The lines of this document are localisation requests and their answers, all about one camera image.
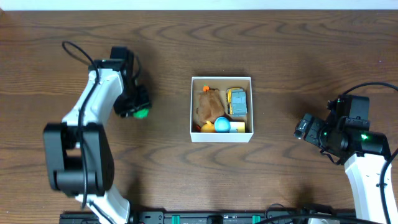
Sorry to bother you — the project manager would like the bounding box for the green ribbed round toy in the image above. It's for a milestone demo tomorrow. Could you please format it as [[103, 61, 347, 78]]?
[[133, 108, 150, 119]]

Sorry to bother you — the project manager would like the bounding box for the brown plush bear toy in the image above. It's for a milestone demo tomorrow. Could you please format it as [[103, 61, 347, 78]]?
[[196, 85, 224, 123]]

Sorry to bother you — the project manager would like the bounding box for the colourful two-by-two puzzle cube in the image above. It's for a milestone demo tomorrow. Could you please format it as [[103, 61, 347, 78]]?
[[229, 121, 246, 133]]

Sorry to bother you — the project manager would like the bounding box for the yellow grey toy truck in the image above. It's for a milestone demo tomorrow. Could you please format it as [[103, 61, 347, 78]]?
[[226, 87, 248, 117]]

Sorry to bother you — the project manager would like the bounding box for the orange duck toy blue cap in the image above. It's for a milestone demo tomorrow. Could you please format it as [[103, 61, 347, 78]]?
[[200, 116, 231, 133]]

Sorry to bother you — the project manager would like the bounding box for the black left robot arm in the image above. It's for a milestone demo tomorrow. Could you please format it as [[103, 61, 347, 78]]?
[[43, 47, 152, 223]]

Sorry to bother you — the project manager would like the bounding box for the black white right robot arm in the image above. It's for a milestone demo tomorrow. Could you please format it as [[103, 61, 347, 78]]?
[[294, 94, 397, 223]]

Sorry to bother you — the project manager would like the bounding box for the white cardboard box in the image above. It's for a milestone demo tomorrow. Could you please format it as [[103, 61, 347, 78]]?
[[190, 77, 254, 142]]

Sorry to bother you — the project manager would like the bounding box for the black left cable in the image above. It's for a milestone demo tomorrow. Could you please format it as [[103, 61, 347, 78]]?
[[61, 40, 116, 224]]

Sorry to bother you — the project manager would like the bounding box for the black cable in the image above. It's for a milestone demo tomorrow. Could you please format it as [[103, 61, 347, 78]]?
[[254, 82, 398, 224], [61, 40, 116, 224]]

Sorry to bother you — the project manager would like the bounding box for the black right cable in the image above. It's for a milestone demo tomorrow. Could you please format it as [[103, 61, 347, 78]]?
[[254, 82, 398, 224]]

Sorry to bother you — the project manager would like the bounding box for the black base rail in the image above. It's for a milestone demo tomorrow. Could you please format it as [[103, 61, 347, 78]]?
[[58, 203, 371, 224]]

